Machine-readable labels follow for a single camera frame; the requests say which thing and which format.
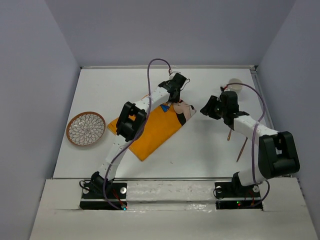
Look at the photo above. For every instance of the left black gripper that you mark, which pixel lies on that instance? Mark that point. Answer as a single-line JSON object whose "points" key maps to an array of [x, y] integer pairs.
{"points": [[176, 99]]}

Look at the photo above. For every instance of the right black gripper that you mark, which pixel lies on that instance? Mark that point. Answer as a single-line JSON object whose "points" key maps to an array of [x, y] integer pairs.
{"points": [[207, 109]]}

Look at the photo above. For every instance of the yellow cartoon cloth napkin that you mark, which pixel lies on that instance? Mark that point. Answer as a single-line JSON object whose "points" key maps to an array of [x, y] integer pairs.
{"points": [[163, 122]]}

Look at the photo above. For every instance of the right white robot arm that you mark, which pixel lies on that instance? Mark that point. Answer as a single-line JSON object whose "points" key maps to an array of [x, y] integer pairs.
{"points": [[277, 153]]}

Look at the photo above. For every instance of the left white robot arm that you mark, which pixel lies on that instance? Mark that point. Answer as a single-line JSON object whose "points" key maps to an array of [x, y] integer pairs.
{"points": [[130, 125]]}

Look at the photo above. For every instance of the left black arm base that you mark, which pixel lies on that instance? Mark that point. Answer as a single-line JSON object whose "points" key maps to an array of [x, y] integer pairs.
{"points": [[114, 196]]}

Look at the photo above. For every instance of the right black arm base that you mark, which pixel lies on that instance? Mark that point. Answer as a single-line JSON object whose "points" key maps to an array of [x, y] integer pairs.
{"points": [[230, 198]]}

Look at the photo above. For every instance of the white ceramic mug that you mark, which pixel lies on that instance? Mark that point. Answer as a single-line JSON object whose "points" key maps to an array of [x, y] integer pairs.
{"points": [[234, 85]]}

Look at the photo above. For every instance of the copper fork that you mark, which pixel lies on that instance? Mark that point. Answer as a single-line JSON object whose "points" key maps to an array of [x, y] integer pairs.
{"points": [[229, 135]]}

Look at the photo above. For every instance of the floral patterned plate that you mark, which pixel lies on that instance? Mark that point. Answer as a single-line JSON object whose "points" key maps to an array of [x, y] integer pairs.
{"points": [[85, 129]]}

